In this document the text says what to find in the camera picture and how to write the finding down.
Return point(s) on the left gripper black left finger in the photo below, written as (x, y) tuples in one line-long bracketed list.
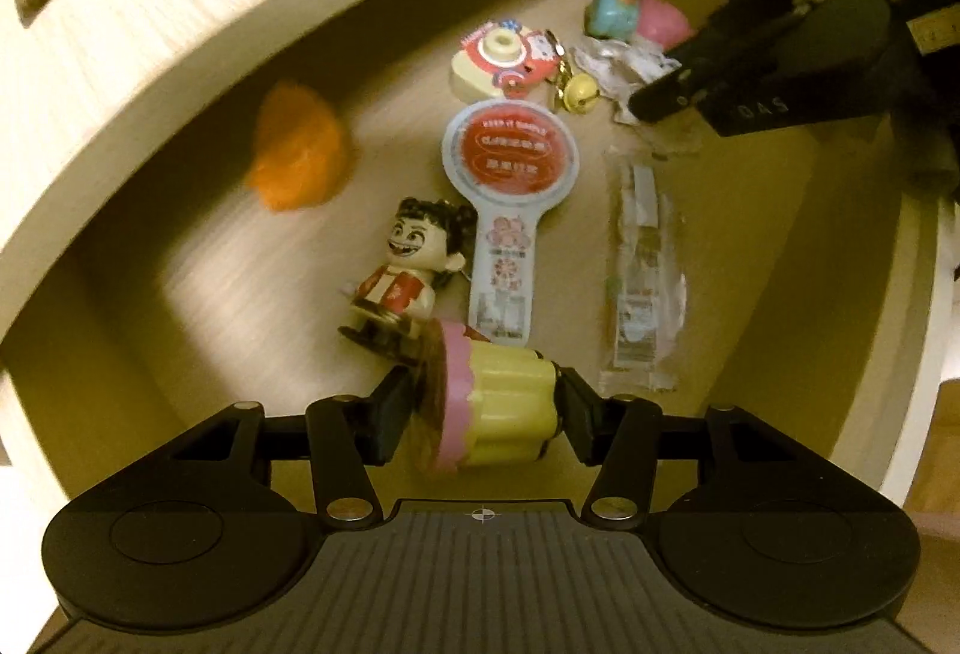
[(394, 401)]

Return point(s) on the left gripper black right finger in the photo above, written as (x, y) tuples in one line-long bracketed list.
[(583, 414)]

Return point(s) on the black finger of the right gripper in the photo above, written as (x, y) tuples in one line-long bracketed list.
[(715, 44), (696, 83)]

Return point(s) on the white lace packet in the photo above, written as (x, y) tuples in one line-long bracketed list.
[(621, 68)]

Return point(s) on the yellow pink cupcake toy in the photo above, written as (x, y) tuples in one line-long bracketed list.
[(482, 404)]

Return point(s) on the cartoon boy figurine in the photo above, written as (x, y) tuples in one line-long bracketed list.
[(426, 246)]

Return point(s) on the round camera toy keychain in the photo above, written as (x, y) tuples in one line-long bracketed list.
[(502, 59)]

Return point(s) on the red round lollipop snack pack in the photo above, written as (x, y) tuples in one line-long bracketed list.
[(513, 161)]

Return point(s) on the pink round toy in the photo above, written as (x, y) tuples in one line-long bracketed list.
[(662, 23)]

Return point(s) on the yellow bell charm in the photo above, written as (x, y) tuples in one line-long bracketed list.
[(577, 94)]

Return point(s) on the teal pink small toy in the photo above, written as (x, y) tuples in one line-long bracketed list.
[(614, 19)]

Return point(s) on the clear long snack wrapper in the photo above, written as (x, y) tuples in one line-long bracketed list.
[(645, 290)]

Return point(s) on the orange plastic shell toy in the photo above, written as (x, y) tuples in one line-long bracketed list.
[(301, 151)]

